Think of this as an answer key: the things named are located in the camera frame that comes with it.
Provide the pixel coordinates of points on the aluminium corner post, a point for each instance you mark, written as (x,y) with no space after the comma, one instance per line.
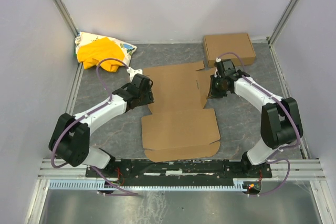
(66,17)
(282,21)

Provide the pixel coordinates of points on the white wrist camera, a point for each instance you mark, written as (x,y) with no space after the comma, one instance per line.
(219,67)
(132,72)

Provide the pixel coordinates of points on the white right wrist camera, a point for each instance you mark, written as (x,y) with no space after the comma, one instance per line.
(219,67)

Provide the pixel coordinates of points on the floral patterned cloth bag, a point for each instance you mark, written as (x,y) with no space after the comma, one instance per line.
(85,38)

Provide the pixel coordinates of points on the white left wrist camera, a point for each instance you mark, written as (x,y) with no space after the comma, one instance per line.
(132,72)

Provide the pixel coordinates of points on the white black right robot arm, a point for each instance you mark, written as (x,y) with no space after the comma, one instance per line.
(280,117)

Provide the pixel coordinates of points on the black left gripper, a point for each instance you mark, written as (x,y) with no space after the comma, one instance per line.
(146,98)

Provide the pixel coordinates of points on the cardboard box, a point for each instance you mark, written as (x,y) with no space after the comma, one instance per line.
(240,44)
(179,126)

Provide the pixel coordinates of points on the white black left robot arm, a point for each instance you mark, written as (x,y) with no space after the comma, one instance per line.
(70,141)

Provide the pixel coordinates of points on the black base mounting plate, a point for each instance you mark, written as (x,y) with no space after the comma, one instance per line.
(134,168)

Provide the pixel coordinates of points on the folded closed cardboard box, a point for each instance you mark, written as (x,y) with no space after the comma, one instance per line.
(240,44)

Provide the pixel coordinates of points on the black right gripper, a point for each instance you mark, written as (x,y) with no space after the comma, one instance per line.
(213,93)

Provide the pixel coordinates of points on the aluminium frame rail front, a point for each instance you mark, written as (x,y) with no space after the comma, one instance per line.
(299,170)

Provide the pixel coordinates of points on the right aluminium corner post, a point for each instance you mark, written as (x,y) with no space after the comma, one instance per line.
(282,21)

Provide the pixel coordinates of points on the yellow cloth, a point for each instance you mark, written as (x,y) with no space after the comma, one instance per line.
(103,52)

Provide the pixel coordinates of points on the left aluminium corner post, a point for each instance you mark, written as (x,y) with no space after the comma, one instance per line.
(66,17)

